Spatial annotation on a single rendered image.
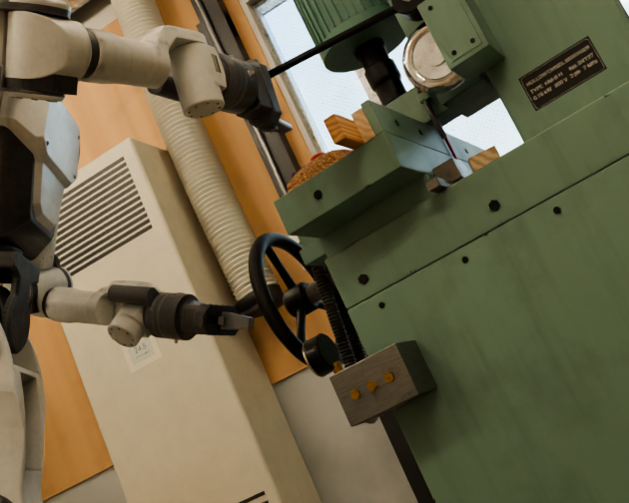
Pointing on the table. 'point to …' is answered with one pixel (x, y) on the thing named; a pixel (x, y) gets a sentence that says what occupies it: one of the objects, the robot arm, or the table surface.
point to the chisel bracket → (407, 104)
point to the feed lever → (354, 32)
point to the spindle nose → (380, 70)
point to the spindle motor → (341, 17)
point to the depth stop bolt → (430, 111)
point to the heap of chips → (316, 167)
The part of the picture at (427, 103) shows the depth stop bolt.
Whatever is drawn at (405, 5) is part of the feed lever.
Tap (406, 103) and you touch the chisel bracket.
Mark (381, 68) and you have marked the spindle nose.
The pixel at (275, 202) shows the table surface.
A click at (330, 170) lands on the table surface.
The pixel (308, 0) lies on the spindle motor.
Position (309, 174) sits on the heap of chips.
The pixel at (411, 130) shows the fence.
